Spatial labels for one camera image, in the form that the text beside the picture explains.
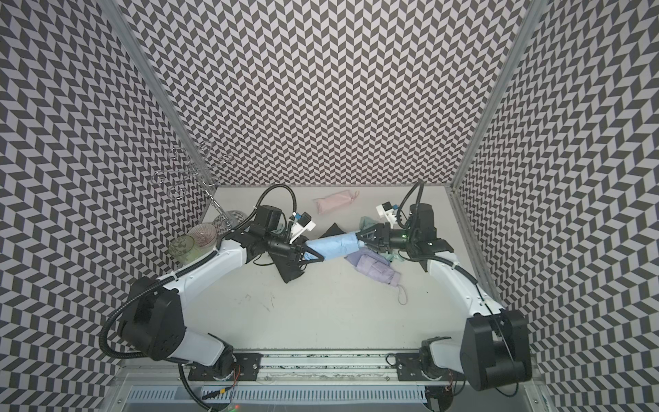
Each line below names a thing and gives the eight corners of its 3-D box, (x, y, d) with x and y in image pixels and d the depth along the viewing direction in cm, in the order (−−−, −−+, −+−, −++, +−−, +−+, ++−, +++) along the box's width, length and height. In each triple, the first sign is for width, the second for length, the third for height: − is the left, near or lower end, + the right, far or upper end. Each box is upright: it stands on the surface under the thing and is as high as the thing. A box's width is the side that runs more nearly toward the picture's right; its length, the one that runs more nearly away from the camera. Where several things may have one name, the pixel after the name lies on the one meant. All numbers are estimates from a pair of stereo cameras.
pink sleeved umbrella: (320, 217, 110) (319, 211, 107) (314, 205, 114) (314, 199, 111) (362, 202, 115) (363, 197, 112) (355, 191, 119) (356, 186, 116)
